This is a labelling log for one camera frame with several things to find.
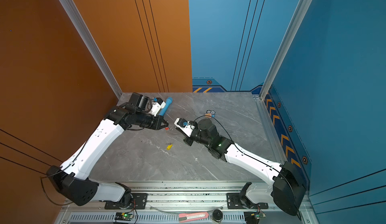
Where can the right green circuit board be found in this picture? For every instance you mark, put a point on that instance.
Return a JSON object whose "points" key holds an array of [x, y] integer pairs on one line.
{"points": [[253, 217]]}

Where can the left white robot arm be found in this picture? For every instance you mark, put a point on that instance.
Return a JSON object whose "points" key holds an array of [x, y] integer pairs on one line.
{"points": [[71, 178]]}

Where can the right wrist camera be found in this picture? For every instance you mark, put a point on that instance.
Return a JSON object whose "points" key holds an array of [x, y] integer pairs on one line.
{"points": [[184, 126]]}

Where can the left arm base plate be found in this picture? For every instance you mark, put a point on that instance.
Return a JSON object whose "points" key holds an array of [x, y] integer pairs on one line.
{"points": [[136, 201]]}

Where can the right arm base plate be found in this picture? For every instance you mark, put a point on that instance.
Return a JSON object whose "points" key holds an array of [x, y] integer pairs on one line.
{"points": [[236, 201]]}

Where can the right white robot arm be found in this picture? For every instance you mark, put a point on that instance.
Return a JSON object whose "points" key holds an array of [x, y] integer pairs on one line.
{"points": [[285, 186]]}

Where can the left green circuit board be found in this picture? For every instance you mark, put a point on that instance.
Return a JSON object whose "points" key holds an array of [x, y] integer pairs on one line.
{"points": [[124, 218]]}

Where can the green circuit board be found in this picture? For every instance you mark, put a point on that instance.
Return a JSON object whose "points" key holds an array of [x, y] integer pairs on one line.
{"points": [[124, 218], [253, 217]]}

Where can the small colourful toy figure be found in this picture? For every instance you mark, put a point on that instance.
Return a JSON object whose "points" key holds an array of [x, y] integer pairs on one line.
{"points": [[210, 113]]}

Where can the red utility knife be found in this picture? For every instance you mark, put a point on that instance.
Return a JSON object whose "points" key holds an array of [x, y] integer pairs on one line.
{"points": [[193, 217]]}

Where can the aluminium corner post left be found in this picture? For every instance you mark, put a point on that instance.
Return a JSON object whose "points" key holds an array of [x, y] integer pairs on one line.
{"points": [[85, 34]]}

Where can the aluminium corner post right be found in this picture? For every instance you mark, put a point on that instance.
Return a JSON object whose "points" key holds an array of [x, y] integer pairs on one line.
{"points": [[292, 29]]}

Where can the light blue plastic tube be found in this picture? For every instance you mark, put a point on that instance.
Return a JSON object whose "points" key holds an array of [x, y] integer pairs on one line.
{"points": [[165, 105]]}

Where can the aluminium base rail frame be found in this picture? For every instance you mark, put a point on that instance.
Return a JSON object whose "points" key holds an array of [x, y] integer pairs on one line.
{"points": [[167, 199]]}

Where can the black round knob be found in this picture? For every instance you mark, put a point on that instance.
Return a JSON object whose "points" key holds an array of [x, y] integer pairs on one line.
{"points": [[217, 216]]}

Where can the aluminium corner post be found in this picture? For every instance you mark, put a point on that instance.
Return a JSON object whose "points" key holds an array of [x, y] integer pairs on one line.
{"points": [[85, 34], [292, 29]]}

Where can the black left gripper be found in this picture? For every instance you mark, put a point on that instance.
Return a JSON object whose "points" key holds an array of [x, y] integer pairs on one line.
{"points": [[158, 125]]}

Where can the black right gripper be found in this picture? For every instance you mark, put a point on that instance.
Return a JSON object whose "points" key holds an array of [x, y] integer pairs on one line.
{"points": [[188, 140]]}

